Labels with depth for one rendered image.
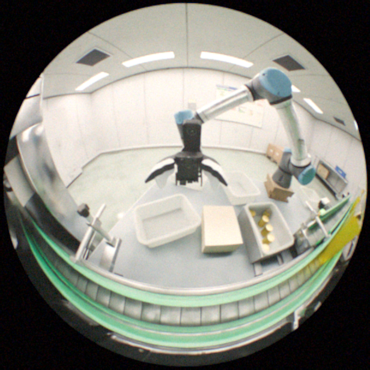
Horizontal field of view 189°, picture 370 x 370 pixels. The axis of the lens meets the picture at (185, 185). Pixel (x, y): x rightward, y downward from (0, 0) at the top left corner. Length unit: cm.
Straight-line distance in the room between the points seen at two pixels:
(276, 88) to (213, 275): 63
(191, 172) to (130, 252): 35
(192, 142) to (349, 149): 654
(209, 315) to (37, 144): 58
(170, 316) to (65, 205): 44
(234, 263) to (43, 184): 66
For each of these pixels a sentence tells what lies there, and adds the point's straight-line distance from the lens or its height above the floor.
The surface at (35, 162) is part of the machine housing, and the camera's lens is 42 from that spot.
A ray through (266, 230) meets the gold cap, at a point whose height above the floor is 81.
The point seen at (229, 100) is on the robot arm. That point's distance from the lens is 54.
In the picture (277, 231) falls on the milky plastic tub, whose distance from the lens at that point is 53.
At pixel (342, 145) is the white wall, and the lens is 667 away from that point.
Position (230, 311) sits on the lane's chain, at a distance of 28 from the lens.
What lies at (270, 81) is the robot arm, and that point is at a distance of 44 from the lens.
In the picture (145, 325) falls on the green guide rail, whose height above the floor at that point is 91.
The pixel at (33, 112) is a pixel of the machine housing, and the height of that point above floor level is 128.
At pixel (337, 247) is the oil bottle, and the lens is 51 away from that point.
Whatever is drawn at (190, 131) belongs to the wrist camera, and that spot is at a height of 109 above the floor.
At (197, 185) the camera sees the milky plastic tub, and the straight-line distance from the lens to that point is 57.
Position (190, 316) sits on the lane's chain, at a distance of 26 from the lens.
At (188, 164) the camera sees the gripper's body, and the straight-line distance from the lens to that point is 26.
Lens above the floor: 113
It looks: 37 degrees down
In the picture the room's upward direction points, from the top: straight up
